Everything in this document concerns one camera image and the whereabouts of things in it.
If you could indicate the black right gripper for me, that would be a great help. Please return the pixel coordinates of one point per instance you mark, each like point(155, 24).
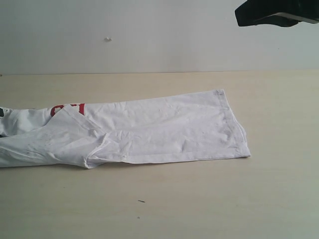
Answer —
point(282, 13)

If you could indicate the white t-shirt red lettering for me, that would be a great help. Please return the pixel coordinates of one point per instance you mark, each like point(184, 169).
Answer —
point(182, 128)

